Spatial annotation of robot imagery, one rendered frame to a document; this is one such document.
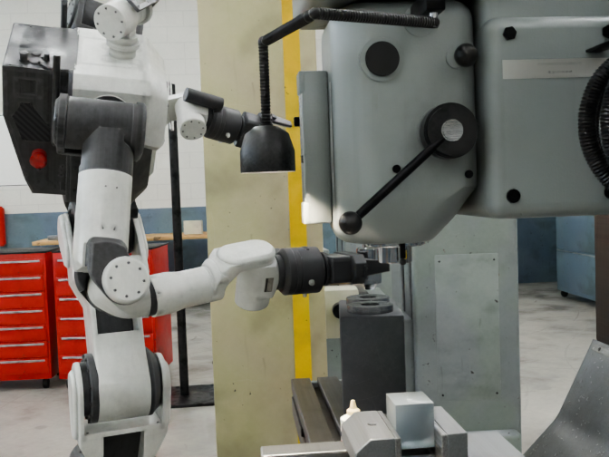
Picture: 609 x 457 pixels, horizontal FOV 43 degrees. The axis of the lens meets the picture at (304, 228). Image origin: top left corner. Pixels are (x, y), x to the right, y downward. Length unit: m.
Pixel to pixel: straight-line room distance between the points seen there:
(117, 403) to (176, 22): 8.92
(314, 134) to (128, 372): 0.75
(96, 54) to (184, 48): 8.71
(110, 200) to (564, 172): 0.71
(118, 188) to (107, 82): 0.24
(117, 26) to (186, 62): 8.74
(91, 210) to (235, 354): 1.63
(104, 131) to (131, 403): 0.58
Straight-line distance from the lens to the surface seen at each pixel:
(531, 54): 1.04
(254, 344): 2.85
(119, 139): 1.35
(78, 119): 1.35
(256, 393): 2.90
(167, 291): 1.32
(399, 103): 1.01
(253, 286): 1.40
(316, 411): 1.53
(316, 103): 1.07
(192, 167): 10.10
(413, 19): 0.94
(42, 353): 5.94
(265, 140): 0.98
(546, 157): 1.04
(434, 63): 1.03
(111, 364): 1.62
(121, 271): 1.27
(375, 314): 1.48
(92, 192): 1.32
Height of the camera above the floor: 1.39
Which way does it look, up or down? 3 degrees down
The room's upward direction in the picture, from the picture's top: 2 degrees counter-clockwise
